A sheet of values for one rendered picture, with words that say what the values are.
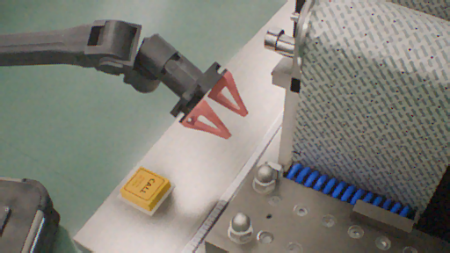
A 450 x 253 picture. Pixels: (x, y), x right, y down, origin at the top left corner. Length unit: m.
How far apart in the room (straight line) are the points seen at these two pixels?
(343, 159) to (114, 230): 0.42
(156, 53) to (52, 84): 2.01
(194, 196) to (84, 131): 1.54
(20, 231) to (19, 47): 1.04
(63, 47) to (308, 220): 0.48
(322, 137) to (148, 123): 1.69
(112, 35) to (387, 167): 0.47
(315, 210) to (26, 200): 1.34
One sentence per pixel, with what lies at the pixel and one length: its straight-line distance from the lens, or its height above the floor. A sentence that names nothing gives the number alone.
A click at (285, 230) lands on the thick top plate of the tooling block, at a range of 0.67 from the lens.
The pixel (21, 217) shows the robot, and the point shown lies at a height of 0.24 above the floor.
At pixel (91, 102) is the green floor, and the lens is 2.51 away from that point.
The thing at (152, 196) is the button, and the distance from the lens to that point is 0.85.
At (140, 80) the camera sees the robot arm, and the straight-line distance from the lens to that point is 0.81.
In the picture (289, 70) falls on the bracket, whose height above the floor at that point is 1.14.
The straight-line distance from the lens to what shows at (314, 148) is 0.72.
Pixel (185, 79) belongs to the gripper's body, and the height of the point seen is 1.13.
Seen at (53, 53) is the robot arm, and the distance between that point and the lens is 0.79.
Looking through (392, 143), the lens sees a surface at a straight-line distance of 0.66.
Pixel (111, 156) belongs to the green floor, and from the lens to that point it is 2.20.
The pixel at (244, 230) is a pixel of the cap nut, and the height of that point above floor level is 1.06.
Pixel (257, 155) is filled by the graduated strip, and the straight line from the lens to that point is 0.93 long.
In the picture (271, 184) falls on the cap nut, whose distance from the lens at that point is 0.70.
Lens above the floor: 1.60
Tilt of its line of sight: 45 degrees down
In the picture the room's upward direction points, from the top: straight up
